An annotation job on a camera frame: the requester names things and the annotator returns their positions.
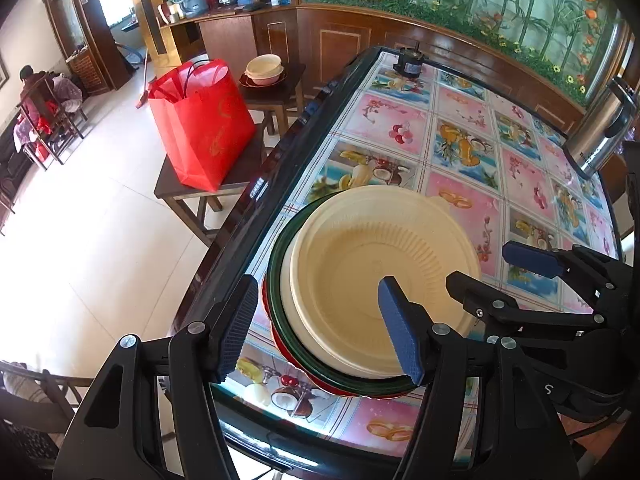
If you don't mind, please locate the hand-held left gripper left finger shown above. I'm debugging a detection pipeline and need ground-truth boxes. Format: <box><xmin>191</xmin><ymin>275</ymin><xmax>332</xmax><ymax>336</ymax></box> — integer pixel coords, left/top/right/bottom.
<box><xmin>52</xmin><ymin>274</ymin><xmax>260</xmax><ymax>480</ymax></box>

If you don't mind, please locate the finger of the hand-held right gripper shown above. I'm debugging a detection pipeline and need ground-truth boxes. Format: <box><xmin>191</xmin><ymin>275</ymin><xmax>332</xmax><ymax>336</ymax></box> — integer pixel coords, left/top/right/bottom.
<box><xmin>501</xmin><ymin>240</ymin><xmax>626</xmax><ymax>311</ymax></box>
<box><xmin>446</xmin><ymin>271</ymin><xmax>608</xmax><ymax>333</ymax></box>

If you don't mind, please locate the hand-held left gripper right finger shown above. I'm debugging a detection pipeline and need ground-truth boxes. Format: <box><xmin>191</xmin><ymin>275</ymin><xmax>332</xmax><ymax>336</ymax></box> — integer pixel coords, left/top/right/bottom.
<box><xmin>377</xmin><ymin>276</ymin><xmax>576</xmax><ymax>480</ymax></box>

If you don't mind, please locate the red glass plate stack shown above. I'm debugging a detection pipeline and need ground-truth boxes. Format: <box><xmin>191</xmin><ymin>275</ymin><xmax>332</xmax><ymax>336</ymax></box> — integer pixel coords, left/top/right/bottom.
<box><xmin>261</xmin><ymin>275</ymin><xmax>421</xmax><ymax>400</ymax></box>

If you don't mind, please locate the large white paper bowl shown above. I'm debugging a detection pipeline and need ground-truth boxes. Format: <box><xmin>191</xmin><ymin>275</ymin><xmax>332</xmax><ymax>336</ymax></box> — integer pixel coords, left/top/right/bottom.
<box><xmin>278</xmin><ymin>200</ymin><xmax>416</xmax><ymax>381</ymax></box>

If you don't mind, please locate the dark green plastic bowl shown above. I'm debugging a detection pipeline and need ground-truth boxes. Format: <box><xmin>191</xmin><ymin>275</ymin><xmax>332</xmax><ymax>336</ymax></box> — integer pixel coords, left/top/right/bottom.
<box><xmin>266</xmin><ymin>192</ymin><xmax>426</xmax><ymax>397</ymax></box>

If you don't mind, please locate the stainless steel kettle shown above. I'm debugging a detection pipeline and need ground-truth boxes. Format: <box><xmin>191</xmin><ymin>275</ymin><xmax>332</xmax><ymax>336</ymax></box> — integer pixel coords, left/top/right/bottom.
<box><xmin>561</xmin><ymin>79</ymin><xmax>638</xmax><ymax>181</ymax></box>

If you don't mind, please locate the dark wooden stool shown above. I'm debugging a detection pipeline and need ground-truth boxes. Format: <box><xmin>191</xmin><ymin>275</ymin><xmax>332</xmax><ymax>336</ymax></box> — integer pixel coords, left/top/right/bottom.
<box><xmin>154</xmin><ymin>130</ymin><xmax>271</xmax><ymax>248</ymax></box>
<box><xmin>239</xmin><ymin>62</ymin><xmax>307</xmax><ymax>136</ymax></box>

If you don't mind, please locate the dark wooden chair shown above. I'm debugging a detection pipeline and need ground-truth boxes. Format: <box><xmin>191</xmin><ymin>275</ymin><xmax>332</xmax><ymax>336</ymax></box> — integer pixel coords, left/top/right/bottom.
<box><xmin>0</xmin><ymin>360</ymin><xmax>96</xmax><ymax>480</ymax></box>

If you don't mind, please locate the red shopping bag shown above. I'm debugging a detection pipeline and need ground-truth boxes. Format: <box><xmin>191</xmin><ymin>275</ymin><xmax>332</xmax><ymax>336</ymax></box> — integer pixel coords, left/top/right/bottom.
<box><xmin>146</xmin><ymin>58</ymin><xmax>257</xmax><ymax>192</ymax></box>

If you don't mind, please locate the small black jar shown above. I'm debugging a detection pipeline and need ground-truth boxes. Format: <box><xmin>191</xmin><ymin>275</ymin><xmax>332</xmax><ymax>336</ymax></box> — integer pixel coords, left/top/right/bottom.
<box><xmin>391</xmin><ymin>45</ymin><xmax>426</xmax><ymax>78</ymax></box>

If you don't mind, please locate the broom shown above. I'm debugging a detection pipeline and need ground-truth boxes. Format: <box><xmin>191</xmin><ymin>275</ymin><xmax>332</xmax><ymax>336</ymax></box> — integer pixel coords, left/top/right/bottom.
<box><xmin>134</xmin><ymin>57</ymin><xmax>151</xmax><ymax>110</ymax></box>

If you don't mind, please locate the bamboo and flower glass partition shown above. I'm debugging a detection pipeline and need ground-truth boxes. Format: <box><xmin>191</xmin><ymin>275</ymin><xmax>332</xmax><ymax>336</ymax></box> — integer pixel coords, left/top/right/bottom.
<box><xmin>300</xmin><ymin>0</ymin><xmax>626</xmax><ymax>108</ymax></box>

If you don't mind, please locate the wooden panelled cabinet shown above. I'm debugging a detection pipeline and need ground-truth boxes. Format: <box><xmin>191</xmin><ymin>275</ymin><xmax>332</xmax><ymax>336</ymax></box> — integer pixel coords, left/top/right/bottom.
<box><xmin>160</xmin><ymin>2</ymin><xmax>601</xmax><ymax>136</ymax></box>

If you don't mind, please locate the wooden lattice cabinet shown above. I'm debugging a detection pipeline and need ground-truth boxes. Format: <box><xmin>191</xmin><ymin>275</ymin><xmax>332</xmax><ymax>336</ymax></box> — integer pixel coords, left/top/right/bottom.
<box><xmin>67</xmin><ymin>45</ymin><xmax>111</xmax><ymax>96</ymax></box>

